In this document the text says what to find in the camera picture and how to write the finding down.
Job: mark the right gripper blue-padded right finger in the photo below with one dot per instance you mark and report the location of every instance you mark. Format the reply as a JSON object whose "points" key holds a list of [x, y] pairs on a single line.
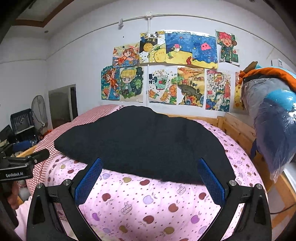
{"points": [[254, 222]]}

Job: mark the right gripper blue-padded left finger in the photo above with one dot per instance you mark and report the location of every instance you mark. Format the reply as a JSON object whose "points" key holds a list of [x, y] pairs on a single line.
{"points": [[43, 219]]}

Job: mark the black puffer jacket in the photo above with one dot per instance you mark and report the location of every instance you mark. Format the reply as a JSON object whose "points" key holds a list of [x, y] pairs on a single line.
{"points": [[136, 140]]}

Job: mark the person's left hand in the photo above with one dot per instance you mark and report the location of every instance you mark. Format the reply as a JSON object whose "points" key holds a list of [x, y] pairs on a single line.
{"points": [[13, 197]]}

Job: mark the red white checkered quilt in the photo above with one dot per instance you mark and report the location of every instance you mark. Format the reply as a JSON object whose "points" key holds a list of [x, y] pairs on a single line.
{"points": [[67, 136]]}

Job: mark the black plastic crate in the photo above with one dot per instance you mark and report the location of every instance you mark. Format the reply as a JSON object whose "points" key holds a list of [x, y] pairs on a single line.
{"points": [[21, 121]]}

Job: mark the standing electric fan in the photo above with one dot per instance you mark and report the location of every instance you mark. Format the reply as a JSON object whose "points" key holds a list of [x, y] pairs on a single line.
{"points": [[39, 114]]}

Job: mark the pink apple-print bed sheet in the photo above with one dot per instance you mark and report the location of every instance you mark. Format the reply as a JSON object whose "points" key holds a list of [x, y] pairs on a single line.
{"points": [[128, 207]]}

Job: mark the grey door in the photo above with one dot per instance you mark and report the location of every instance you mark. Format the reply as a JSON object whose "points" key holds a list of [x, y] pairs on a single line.
{"points": [[63, 105]]}

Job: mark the plastic-wrapped bedding bundle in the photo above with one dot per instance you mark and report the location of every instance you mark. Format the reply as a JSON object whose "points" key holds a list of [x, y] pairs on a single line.
{"points": [[271, 105]]}

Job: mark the yellow bear drawing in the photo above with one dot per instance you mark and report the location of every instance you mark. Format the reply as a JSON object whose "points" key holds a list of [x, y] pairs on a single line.
{"points": [[238, 103]]}

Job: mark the swimming girl drawing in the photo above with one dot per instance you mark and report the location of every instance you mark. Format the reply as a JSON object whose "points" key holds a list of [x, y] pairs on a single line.
{"points": [[110, 83]]}

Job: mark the red festive doodle drawing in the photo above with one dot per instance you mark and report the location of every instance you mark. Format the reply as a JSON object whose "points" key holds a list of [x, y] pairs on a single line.
{"points": [[218, 92]]}

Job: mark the blond chibi boy drawing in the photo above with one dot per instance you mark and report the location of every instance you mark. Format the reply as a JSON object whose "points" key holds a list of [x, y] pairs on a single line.
{"points": [[131, 84]]}

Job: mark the orange blue sleeping bag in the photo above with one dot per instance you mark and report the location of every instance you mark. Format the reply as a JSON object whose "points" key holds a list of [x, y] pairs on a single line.
{"points": [[255, 71]]}

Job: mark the orange landscape painting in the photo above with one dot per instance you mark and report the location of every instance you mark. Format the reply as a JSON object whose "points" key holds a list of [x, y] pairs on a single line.
{"points": [[191, 86]]}

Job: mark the anime girl drawing top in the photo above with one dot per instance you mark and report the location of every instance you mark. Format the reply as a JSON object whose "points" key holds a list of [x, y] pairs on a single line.
{"points": [[125, 55]]}

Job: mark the fruit and drink drawing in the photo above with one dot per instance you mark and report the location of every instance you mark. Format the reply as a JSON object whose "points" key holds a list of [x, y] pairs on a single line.
{"points": [[163, 84]]}

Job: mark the black yellow moon drawing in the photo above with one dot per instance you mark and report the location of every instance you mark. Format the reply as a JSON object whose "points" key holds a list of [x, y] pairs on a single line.
{"points": [[152, 47]]}

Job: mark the red-haired character drawing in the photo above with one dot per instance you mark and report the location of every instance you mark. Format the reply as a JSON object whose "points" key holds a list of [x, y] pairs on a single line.
{"points": [[228, 43]]}

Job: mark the blue sea yellow sand painting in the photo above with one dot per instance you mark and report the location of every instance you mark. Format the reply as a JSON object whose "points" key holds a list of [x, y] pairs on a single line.
{"points": [[191, 48]]}

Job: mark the white wall conduit pipe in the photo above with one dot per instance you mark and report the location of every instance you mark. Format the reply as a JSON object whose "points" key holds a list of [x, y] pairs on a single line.
{"points": [[79, 52]]}

